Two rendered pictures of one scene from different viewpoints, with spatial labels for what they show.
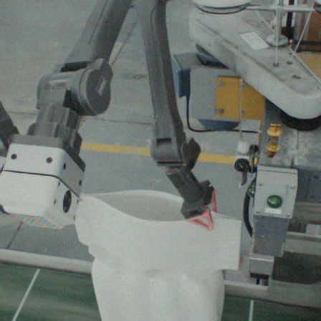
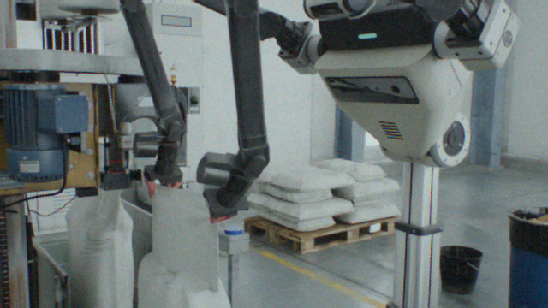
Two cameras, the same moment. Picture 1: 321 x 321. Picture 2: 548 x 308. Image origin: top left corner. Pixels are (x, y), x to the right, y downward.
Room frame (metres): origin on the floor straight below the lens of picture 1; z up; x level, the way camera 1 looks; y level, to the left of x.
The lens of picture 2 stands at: (1.91, 1.16, 1.33)
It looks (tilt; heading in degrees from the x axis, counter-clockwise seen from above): 7 degrees down; 220
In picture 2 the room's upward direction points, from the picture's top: 1 degrees clockwise
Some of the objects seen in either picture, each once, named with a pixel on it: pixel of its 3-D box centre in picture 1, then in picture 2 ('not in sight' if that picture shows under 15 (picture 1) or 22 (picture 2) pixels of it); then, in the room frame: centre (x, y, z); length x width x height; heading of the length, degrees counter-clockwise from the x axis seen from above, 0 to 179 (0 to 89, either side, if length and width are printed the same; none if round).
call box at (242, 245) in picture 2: not in sight; (233, 240); (0.65, -0.07, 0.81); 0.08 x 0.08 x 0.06; 75
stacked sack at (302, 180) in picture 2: not in sight; (314, 179); (-1.75, -1.46, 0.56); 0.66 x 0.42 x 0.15; 165
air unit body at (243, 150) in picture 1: (243, 165); (128, 148); (0.96, -0.21, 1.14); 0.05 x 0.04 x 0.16; 165
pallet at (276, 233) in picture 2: not in sight; (321, 224); (-2.08, -1.60, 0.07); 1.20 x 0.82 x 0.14; 167
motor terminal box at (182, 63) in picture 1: (186, 77); (63, 118); (1.23, -0.09, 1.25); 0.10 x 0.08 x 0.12; 10
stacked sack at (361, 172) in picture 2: not in sight; (347, 169); (-2.41, -1.54, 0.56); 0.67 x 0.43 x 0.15; 75
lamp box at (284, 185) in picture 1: (274, 192); (188, 100); (0.71, -0.22, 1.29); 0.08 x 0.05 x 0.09; 75
